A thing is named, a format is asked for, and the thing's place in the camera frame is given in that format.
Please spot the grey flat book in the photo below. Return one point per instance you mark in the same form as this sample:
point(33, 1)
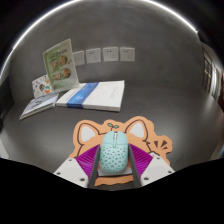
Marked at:
point(38, 106)

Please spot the mint green computer mouse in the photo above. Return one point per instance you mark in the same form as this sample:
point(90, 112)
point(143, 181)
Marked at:
point(114, 153)

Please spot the green printed standing sheet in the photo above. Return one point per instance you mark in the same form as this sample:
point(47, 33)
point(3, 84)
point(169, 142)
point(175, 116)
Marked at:
point(60, 66)

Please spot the white card with colourful prints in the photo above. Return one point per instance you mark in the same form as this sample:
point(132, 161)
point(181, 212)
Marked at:
point(41, 86)

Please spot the white book with blue stripe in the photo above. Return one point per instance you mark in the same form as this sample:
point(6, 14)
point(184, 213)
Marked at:
point(93, 96)

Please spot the orange dog-shaped mouse pad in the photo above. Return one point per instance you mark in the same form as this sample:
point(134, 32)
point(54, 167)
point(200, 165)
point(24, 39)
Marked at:
point(90, 133)

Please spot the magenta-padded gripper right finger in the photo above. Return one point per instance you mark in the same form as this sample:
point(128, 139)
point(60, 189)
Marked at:
point(156, 168)

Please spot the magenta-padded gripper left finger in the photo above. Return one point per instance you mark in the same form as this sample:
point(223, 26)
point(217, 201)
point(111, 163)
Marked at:
point(71, 171)

